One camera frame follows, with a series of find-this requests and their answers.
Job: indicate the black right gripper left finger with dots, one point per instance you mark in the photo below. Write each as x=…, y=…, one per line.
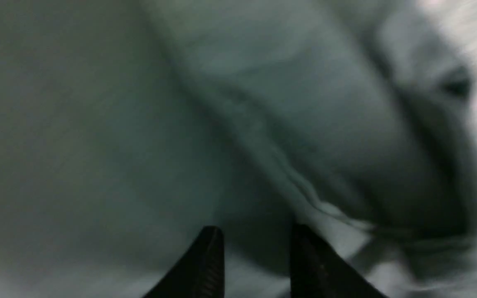
x=199, y=273

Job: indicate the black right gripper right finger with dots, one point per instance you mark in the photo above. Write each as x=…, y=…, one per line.
x=317, y=271

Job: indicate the green long-sleeve top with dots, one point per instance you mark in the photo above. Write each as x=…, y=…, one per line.
x=127, y=126

